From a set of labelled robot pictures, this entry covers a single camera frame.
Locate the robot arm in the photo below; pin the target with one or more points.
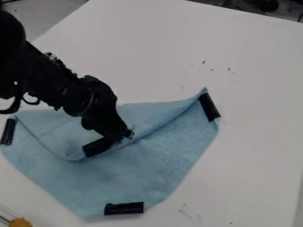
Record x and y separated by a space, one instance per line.
35 71

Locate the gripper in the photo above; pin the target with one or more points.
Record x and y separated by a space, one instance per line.
103 111

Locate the yellow toy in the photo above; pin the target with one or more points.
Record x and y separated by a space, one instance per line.
19 223

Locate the light blue cloth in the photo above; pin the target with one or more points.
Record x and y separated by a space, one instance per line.
158 159

